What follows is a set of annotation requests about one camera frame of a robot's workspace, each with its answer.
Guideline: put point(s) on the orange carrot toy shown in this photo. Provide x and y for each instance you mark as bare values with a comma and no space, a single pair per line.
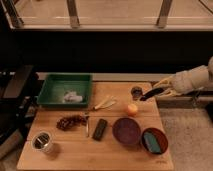
132,110

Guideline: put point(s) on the black chair frame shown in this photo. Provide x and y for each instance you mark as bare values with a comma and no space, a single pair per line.
16,95

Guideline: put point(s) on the dark red bowl right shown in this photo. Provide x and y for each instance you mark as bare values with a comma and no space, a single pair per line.
160,136

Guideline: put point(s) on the thin metal knife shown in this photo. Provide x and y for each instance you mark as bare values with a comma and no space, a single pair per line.
87,124

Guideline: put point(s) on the small metal cup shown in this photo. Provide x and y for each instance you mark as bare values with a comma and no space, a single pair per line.
42,141

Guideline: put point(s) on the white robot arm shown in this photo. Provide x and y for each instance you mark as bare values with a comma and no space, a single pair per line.
186,81

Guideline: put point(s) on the green plastic tray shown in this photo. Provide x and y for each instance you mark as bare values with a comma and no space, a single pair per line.
56,85

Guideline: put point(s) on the black rectangular block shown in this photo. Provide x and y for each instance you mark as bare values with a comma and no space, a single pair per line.
99,130

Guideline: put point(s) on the dark red bowl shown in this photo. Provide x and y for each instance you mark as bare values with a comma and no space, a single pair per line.
126,131
160,136

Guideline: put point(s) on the black round-head brush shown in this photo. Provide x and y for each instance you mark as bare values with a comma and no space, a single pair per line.
137,93

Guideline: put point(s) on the teal sponge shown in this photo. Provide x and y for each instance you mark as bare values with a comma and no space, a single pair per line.
152,143

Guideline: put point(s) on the dark red bowl left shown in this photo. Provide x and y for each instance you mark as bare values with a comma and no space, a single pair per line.
126,131

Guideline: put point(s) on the translucent yellowish gripper finger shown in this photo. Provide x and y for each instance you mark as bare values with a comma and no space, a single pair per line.
169,93
163,83

